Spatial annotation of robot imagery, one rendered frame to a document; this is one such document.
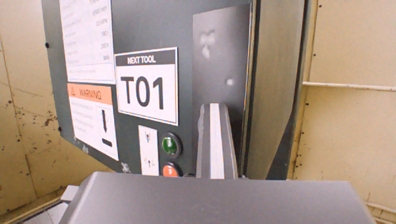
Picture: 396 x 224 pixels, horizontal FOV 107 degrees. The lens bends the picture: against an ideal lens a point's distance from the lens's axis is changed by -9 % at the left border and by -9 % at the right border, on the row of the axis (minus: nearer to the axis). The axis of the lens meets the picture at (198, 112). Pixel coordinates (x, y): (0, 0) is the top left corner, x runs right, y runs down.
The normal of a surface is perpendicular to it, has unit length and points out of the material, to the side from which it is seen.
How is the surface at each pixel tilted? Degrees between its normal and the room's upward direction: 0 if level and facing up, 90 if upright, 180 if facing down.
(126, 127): 90
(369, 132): 90
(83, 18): 90
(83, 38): 90
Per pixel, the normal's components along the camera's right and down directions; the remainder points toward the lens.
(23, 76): 0.84, 0.14
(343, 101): -0.55, 0.18
